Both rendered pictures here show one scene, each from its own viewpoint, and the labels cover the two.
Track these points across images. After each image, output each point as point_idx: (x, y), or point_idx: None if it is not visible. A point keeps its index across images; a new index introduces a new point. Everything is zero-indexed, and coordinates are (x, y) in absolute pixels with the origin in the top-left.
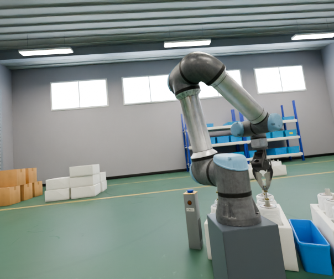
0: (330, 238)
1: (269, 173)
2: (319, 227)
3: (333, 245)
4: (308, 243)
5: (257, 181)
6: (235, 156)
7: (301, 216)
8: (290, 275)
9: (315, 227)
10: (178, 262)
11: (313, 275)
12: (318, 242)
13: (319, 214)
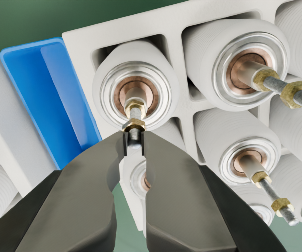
0: (6, 94)
1: (37, 234)
2: (52, 166)
3: (1, 72)
4: (43, 44)
5: (185, 154)
6: None
7: (118, 251)
8: (104, 3)
9: (52, 153)
10: None
11: (67, 29)
12: (58, 125)
13: (26, 181)
